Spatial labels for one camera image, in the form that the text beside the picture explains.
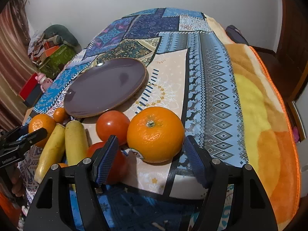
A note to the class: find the red and black box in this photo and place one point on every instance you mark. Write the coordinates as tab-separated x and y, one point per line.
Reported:
30	92

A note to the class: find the small tangerine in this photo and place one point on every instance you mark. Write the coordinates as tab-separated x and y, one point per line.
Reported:
60	115

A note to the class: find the small orange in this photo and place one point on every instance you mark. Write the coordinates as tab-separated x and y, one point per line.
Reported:
62	165

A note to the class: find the red tomato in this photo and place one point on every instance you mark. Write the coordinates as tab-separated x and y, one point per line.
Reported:
113	123
119	168

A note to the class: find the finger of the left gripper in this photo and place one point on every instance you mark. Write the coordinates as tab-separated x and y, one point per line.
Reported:
15	134
24	139

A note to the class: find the blue patchwork tablecloth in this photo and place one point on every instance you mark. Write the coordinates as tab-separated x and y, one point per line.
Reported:
190	73

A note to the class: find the dark purple plate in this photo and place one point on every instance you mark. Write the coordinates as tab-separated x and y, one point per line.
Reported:
104	87

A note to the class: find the grey-green plush cushion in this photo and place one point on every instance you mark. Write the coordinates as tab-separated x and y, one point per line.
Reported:
63	32

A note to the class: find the yellow banana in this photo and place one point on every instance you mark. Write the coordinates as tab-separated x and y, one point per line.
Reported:
52	152
76	144

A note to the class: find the dark grey bag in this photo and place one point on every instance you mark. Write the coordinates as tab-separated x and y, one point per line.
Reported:
235	35

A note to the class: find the striped brown curtain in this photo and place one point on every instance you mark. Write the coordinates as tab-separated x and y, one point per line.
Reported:
16	66

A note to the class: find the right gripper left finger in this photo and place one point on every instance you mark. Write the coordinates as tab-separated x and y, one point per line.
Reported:
51	207

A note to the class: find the large orange with sticker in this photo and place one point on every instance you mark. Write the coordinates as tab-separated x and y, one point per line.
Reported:
155	135

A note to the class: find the pink plush toy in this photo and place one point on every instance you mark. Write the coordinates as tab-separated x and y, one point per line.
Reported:
43	81

